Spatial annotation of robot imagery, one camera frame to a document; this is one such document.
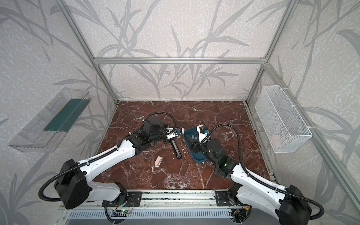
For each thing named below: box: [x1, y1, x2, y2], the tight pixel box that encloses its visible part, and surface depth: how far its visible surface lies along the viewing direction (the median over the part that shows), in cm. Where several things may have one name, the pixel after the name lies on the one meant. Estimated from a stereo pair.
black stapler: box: [170, 138, 182, 160], surface depth 91 cm
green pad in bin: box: [43, 98, 92, 133], surface depth 69 cm
